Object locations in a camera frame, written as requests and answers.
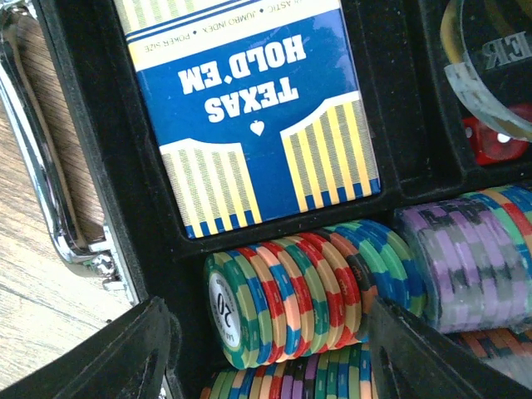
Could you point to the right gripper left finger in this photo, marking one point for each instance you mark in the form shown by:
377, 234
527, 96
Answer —
128, 358

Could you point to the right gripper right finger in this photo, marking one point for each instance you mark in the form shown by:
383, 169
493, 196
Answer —
410, 359

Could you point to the green red chip stack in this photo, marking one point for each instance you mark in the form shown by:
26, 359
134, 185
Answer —
307, 293

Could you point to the black poker chip case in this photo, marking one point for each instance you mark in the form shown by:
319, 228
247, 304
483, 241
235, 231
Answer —
77, 61

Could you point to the blue Texas Hold'em card box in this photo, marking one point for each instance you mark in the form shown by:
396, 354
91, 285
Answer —
255, 106

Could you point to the lower chip row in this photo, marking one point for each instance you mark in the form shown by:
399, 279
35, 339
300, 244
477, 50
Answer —
347, 373

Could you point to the purple grey chip stack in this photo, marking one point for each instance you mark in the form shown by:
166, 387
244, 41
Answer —
474, 256

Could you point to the red translucent die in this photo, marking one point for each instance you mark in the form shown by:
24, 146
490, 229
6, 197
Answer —
489, 146

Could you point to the chrome case handle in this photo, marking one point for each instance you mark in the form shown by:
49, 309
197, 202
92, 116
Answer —
99, 258

